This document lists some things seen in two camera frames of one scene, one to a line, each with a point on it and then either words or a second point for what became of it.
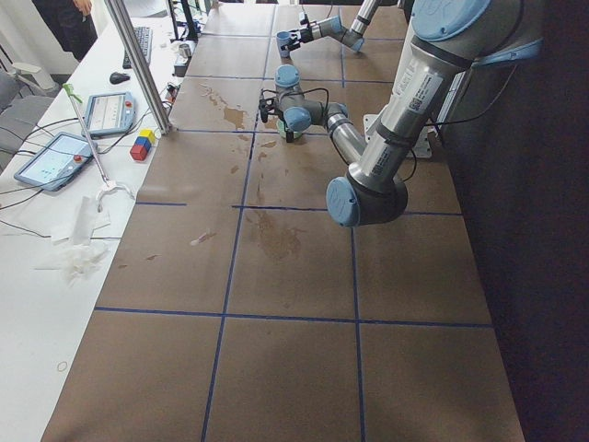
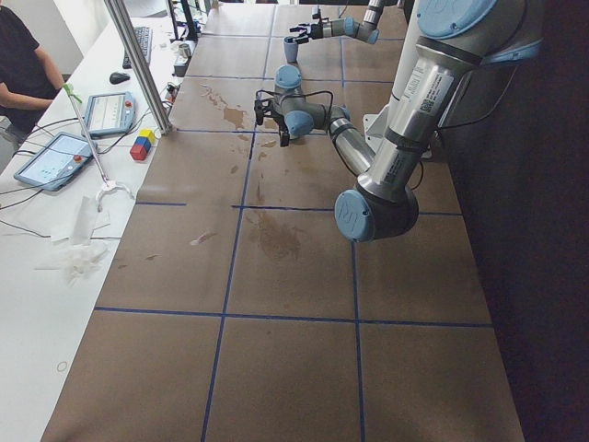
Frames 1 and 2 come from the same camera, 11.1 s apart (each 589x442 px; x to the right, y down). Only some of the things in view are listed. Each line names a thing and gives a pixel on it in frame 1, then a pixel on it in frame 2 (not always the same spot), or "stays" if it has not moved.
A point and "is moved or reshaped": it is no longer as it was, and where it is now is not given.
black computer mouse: x=118 y=77 stays
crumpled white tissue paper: x=82 y=253 stays
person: x=70 y=23 -> x=28 y=83
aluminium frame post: x=127 y=29 stays
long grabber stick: x=108 y=184 stays
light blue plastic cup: x=282 y=38 is moved or reshaped
